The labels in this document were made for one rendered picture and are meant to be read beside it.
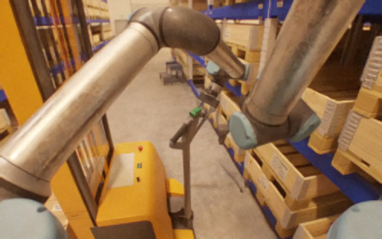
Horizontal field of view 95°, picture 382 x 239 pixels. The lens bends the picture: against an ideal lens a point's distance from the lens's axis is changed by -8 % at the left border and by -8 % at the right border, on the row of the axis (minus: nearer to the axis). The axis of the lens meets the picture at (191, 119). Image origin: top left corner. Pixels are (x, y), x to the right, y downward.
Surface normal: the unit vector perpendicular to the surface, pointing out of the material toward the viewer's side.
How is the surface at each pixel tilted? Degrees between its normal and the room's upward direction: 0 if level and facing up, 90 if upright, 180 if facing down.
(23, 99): 90
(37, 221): 5
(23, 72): 90
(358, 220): 5
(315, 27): 102
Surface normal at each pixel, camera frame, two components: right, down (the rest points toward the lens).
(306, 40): -0.54, 0.56
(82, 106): 0.64, -0.10
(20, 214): 0.07, -0.86
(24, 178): 0.80, -0.57
